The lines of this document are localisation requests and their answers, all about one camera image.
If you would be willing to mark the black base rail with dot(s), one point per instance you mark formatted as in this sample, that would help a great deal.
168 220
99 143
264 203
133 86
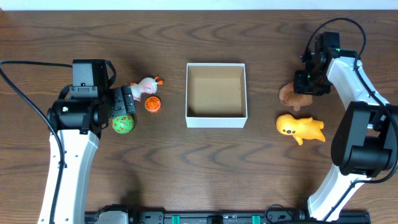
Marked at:
274 214

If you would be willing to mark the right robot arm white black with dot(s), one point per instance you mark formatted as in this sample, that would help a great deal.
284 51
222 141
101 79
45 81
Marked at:
364 148

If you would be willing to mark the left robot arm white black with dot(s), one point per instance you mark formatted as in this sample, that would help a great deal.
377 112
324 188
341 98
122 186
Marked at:
77 117

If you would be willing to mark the orange lattice ball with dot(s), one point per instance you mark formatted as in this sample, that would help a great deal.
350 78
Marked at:
153 104

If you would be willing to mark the pink white snail toy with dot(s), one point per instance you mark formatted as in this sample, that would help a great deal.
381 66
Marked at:
147 85

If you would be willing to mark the yellow rubber duck toy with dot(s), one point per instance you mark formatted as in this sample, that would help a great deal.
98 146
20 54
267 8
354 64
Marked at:
300 129

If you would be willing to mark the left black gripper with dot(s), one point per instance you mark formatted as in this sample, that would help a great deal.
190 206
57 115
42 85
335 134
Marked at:
122 100

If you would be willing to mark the green numbered dice ball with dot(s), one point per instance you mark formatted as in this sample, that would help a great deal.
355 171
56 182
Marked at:
123 124

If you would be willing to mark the white cardboard box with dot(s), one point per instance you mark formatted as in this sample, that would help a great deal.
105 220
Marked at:
216 95

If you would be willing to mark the brown plush toy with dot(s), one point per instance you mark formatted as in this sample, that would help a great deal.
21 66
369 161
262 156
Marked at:
288 97

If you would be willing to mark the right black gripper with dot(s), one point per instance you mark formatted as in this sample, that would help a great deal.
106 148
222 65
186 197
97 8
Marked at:
300 88

